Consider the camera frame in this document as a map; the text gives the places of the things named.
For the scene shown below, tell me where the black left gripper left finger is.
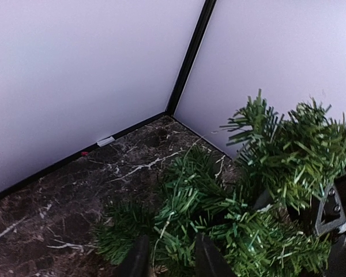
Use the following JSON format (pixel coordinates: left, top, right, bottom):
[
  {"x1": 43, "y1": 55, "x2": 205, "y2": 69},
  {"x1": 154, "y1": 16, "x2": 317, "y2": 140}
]
[{"x1": 119, "y1": 235, "x2": 149, "y2": 277}]

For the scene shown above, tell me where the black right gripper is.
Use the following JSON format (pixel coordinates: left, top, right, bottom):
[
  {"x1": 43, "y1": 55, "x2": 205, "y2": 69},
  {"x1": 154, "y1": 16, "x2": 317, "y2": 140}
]
[{"x1": 253, "y1": 161, "x2": 346, "y2": 277}]

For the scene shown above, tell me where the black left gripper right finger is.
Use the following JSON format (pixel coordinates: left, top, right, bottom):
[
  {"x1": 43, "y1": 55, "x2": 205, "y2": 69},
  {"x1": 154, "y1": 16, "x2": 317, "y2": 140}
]
[{"x1": 195, "y1": 233, "x2": 234, "y2": 277}]

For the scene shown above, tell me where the thin wire light string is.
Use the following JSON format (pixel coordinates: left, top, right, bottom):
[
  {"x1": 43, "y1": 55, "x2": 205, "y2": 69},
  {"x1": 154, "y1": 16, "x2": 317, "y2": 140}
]
[{"x1": 151, "y1": 131, "x2": 228, "y2": 272}]

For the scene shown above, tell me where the small green christmas tree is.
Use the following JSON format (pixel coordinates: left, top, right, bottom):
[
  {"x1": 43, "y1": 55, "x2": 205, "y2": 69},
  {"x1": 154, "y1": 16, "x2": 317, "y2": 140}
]
[{"x1": 96, "y1": 96, "x2": 346, "y2": 276}]

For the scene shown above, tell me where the white tape piece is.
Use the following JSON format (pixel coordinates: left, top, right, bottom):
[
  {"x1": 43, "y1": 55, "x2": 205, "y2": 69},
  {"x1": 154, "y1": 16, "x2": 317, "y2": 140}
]
[{"x1": 96, "y1": 136, "x2": 115, "y2": 147}]

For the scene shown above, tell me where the black frame post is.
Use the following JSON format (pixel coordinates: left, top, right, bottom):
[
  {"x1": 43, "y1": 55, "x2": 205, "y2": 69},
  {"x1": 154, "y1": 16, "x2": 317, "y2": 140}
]
[{"x1": 165, "y1": 0, "x2": 217, "y2": 117}]

